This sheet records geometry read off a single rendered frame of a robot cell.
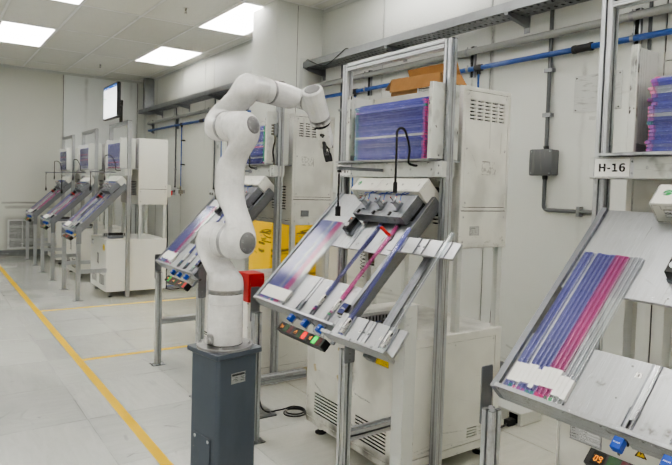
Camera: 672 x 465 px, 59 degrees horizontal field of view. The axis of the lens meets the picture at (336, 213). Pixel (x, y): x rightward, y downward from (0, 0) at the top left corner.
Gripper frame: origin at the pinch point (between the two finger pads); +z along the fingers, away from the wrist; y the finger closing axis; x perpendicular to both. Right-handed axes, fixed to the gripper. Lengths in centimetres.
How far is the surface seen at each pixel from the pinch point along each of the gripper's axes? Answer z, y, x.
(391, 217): 26.1, -17.2, -22.0
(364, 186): 33.8, 14.6, -9.5
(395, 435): 57, -99, -15
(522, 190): 128, 99, -100
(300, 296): 48, -36, 22
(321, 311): 41, -52, 11
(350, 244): 41.4, -15.0, -1.3
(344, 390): 51, -82, 3
